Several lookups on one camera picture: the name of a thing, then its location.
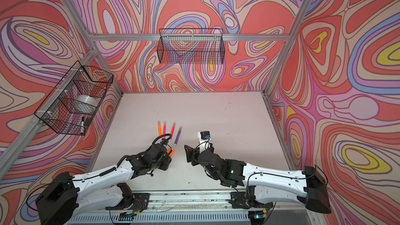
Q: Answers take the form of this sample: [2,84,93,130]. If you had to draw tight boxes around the purple pen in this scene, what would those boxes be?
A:
[174,126,182,145]

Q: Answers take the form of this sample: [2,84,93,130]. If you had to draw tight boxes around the pink highlighter pen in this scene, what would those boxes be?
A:
[162,121,166,135]
[170,122,176,136]

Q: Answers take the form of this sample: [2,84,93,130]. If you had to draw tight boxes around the orange highlighter pen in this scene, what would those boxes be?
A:
[157,121,162,136]

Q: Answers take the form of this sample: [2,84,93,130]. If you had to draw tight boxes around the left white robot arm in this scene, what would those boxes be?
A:
[35,143,173,225]

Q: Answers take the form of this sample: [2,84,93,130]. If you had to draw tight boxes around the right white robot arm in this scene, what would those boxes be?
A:
[184,142,332,214]

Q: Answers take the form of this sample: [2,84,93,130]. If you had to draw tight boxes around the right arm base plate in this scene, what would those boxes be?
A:
[228,191,274,210]

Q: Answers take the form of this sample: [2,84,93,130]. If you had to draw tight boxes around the aluminium front rail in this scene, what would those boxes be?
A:
[62,189,319,213]

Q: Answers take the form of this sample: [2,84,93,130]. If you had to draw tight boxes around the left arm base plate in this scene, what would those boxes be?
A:
[105,193,150,211]

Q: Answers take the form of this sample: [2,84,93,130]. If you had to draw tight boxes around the black wire basket left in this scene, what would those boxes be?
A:
[34,61,114,136]

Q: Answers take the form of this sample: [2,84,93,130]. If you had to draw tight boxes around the black wire basket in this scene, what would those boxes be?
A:
[157,28,225,65]
[34,61,114,136]

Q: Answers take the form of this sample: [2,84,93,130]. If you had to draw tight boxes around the black wire basket back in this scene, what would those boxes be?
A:
[157,28,225,65]

